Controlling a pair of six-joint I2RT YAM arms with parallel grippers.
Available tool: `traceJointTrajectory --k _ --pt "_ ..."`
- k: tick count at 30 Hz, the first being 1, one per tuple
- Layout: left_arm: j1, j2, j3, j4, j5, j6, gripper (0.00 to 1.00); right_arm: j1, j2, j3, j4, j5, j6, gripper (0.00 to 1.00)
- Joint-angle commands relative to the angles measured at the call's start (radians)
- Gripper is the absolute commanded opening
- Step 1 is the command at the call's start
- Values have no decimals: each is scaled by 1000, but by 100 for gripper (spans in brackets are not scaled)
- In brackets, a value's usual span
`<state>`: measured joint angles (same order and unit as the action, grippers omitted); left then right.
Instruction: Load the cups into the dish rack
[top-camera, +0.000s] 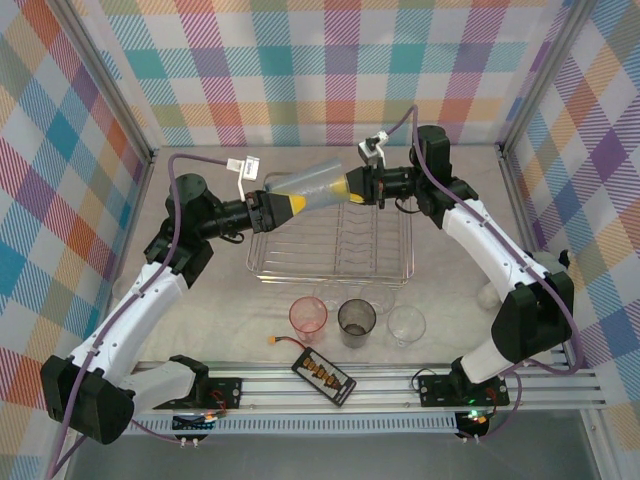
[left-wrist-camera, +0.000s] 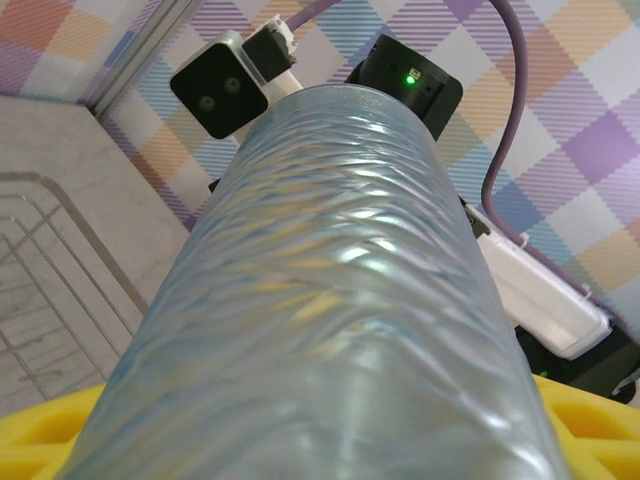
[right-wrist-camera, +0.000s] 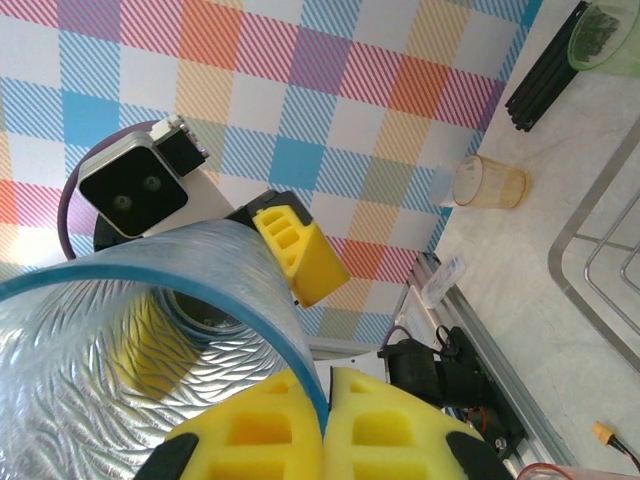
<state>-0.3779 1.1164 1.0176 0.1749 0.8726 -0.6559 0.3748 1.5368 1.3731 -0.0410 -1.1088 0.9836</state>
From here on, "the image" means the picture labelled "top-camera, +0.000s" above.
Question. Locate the dark grey plastic cup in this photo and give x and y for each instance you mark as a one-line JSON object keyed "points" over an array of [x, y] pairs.
{"points": [[356, 325]]}

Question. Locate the blue plastic cup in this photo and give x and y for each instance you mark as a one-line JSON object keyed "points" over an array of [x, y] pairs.
{"points": [[315, 185]]}

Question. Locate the clear plastic cup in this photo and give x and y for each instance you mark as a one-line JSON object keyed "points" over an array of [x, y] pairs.
{"points": [[380, 297], [330, 295], [406, 325]]}

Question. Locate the electronics board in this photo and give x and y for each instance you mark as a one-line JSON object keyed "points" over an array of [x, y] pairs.
{"points": [[195, 422], [475, 416]]}

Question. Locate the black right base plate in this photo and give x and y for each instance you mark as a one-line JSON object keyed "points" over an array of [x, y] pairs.
{"points": [[435, 390]]}

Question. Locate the aluminium frame post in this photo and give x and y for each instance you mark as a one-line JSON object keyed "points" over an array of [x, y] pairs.
{"points": [[111, 82], [542, 75]]}

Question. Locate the right electronics board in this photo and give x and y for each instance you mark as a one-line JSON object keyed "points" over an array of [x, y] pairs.
{"points": [[475, 416]]}

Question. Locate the aluminium side rail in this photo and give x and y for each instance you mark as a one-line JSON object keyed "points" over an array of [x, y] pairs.
{"points": [[131, 225], [520, 200]]}

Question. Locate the right aluminium frame post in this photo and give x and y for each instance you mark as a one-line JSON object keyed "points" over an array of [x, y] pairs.
{"points": [[542, 75]]}

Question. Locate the pink plastic cup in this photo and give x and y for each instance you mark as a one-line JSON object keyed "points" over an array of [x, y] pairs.
{"points": [[308, 320]]}

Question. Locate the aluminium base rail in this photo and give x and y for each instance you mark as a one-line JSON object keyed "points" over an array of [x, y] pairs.
{"points": [[270, 387]]}

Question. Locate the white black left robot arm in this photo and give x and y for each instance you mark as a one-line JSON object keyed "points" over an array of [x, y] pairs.
{"points": [[140, 300]]}

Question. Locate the right aluminium side rail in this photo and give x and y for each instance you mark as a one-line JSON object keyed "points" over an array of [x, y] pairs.
{"points": [[520, 200]]}

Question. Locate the left aluminium frame post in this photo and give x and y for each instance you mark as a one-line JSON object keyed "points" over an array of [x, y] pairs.
{"points": [[111, 82]]}

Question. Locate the black charger board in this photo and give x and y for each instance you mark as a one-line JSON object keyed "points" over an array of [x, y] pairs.
{"points": [[325, 375]]}

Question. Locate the left aluminium side rail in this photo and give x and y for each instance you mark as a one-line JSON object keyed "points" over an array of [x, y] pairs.
{"points": [[131, 225]]}

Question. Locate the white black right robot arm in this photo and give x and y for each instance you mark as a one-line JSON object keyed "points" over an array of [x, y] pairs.
{"points": [[480, 240]]}

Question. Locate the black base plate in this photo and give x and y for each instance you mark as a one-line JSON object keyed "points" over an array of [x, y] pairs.
{"points": [[227, 392], [435, 390]]}

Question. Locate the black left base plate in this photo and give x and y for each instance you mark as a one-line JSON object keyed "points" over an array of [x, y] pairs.
{"points": [[227, 392]]}

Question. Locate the left electronics board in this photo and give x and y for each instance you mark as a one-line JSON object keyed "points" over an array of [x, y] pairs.
{"points": [[195, 422]]}

